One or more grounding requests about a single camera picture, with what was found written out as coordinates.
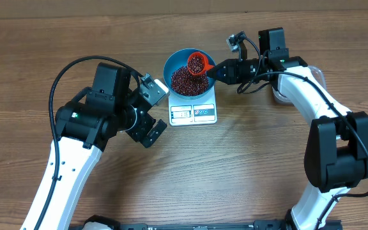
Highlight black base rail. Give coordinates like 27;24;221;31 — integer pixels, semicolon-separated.
68;214;343;230

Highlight red measuring scoop blue handle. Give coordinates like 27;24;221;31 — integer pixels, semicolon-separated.
187;52;214;75

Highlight red beans in bowl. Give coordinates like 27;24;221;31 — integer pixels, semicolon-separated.
171;66;209;96

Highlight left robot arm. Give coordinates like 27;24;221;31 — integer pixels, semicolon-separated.
21;63;169;229

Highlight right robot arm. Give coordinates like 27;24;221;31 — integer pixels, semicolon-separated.
206;27;368;229

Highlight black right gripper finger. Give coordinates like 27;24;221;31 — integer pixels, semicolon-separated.
206;59;235;77
216;76;237;85

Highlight clear plastic container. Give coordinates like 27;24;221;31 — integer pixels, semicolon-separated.
272;65;327;105

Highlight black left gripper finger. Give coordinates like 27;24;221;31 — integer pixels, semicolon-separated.
141;119;167;148
138;91;158;107

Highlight white kitchen scale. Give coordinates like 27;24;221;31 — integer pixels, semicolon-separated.
169;86;218;127

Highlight blue bowl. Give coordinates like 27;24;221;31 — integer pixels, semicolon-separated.
163;48;215;99

